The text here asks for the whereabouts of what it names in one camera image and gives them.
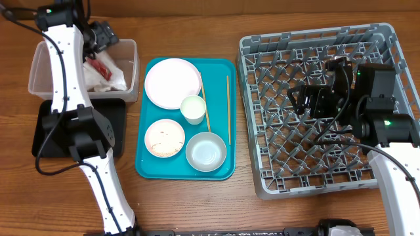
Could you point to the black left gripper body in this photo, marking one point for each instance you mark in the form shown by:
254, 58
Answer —
98, 37

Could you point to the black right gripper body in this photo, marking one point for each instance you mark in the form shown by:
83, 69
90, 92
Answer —
325, 105

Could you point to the red snack wrapper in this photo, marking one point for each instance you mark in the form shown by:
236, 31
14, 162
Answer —
101, 68

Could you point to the white paper napkin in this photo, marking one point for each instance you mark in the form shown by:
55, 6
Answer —
95, 82

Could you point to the pale green plastic cup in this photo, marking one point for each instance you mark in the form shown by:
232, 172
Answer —
193, 109

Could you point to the small pink bowl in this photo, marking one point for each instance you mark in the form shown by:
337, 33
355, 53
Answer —
164, 138

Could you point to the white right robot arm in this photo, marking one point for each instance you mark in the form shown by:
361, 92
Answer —
364, 99

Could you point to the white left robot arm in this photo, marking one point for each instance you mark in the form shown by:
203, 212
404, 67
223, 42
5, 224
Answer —
76, 134

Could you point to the clear plastic waste bin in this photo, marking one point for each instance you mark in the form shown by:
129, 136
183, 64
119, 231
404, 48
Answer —
121, 60

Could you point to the grey dishwasher rack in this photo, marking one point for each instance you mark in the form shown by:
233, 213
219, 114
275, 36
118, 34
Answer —
295, 155

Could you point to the wooden chopstick right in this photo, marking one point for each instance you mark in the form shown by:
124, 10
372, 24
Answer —
228, 108

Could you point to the wooden chopstick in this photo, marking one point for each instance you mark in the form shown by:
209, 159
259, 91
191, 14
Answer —
228, 108
205, 101

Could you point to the large pink plate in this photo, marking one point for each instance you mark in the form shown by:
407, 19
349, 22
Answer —
170, 81

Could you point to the teal plastic tray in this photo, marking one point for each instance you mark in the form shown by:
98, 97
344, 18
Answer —
214, 72

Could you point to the wooden chopstick left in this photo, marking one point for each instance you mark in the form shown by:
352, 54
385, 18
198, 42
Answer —
205, 101

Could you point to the grey green bowl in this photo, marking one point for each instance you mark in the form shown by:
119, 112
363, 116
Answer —
206, 152

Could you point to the black plastic tray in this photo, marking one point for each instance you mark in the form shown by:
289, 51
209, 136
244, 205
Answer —
114, 109

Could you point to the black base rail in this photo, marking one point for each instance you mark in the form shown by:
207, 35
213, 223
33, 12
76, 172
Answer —
325, 227

